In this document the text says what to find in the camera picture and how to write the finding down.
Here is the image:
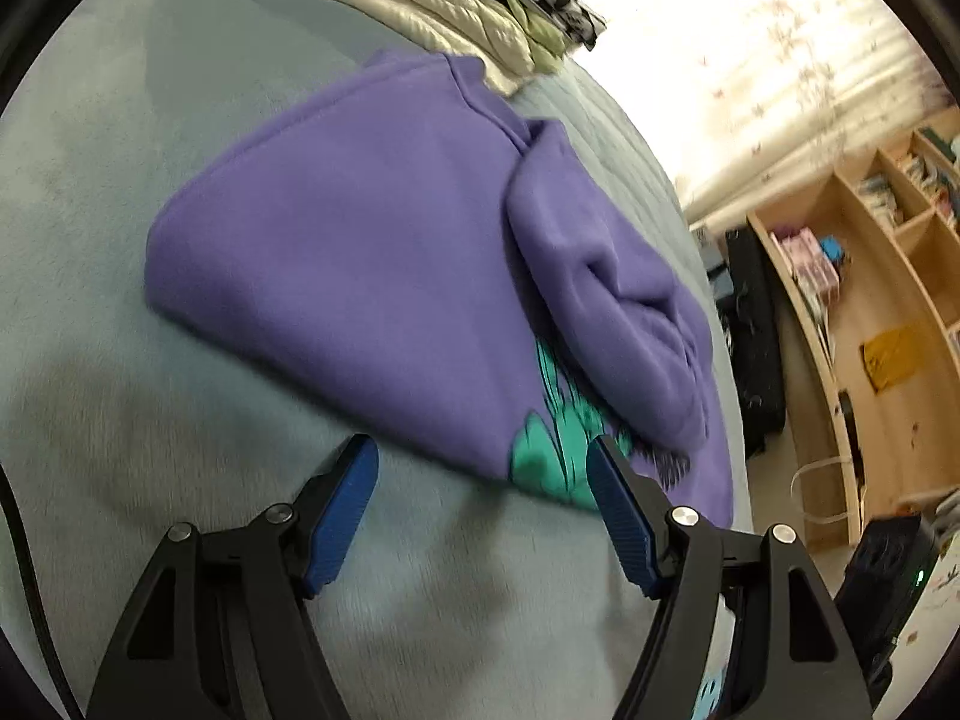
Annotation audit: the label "black cable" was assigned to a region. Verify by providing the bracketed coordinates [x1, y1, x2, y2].
[0, 457, 83, 720]

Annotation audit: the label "white floral curtain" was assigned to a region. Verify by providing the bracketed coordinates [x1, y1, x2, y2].
[540, 0, 953, 218]

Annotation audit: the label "black suitcase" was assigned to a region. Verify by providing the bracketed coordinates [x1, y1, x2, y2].
[724, 225, 788, 455]

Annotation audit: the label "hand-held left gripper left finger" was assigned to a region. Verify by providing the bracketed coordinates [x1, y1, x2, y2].
[86, 433, 380, 720]

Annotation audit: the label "pink boxes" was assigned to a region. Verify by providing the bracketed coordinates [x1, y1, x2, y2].
[772, 229, 841, 308]

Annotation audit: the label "yellow cloth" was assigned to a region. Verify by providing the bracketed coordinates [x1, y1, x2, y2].
[859, 322, 935, 391]

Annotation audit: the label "wooden shelf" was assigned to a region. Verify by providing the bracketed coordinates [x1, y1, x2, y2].
[746, 105, 960, 548]

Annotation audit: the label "white bag handle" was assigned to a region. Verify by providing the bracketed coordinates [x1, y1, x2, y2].
[787, 454, 863, 526]

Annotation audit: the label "purple hoodie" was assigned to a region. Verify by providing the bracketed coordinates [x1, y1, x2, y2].
[144, 51, 736, 530]

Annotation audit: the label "row of books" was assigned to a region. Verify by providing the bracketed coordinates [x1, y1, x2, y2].
[855, 172, 901, 226]

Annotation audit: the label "blue-grey bed blanket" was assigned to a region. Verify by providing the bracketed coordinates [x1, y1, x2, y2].
[0, 0, 755, 720]

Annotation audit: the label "cream puffer jacket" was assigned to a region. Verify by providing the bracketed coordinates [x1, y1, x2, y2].
[300, 0, 548, 98]

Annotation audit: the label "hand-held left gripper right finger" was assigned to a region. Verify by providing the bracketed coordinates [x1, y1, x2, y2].
[586, 435, 875, 720]

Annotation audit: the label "light green garment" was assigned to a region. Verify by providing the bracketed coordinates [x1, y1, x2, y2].
[499, 0, 578, 76]

